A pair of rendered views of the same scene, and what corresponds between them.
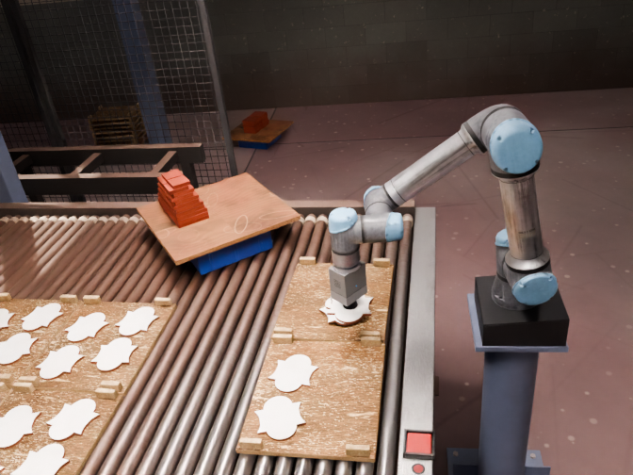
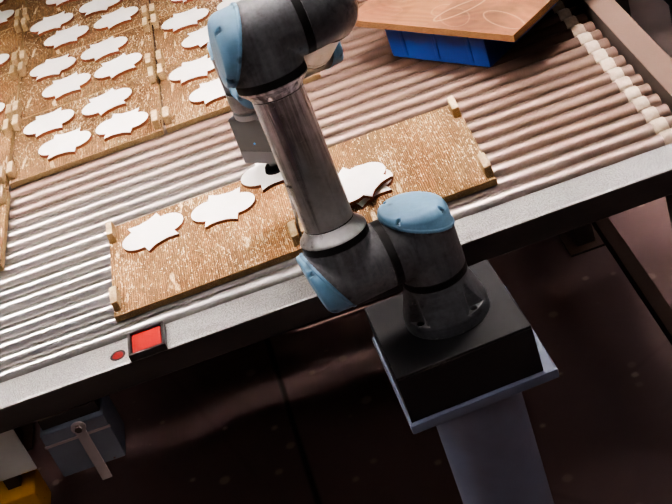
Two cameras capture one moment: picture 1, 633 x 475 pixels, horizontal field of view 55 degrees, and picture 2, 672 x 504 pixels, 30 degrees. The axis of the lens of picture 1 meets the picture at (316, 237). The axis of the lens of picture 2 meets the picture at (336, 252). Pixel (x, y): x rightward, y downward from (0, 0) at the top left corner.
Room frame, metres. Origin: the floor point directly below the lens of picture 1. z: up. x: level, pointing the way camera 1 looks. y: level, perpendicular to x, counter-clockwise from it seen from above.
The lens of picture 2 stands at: (0.97, -2.25, 2.32)
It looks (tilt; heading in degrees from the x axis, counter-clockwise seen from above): 34 degrees down; 78
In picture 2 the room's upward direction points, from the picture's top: 21 degrees counter-clockwise
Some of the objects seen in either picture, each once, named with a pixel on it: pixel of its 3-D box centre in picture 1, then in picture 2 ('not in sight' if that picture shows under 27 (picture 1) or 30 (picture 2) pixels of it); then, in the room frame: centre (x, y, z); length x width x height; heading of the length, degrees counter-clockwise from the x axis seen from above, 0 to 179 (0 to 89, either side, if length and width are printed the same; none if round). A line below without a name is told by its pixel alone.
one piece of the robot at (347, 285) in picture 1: (346, 276); (264, 127); (1.38, -0.07, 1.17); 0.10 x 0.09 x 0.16; 40
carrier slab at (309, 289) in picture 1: (336, 300); (384, 173); (1.60, -0.04, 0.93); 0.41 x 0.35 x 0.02; 166
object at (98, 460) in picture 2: not in sight; (84, 433); (0.79, -0.15, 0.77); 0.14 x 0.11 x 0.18; 167
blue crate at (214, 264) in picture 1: (220, 234); (469, 12); (2.05, 0.37, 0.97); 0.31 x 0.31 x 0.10; 27
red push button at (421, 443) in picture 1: (418, 444); (147, 341); (0.99, -0.19, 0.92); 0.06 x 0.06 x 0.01; 77
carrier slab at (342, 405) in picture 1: (316, 393); (202, 240); (1.19, 0.05, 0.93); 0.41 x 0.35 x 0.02; 167
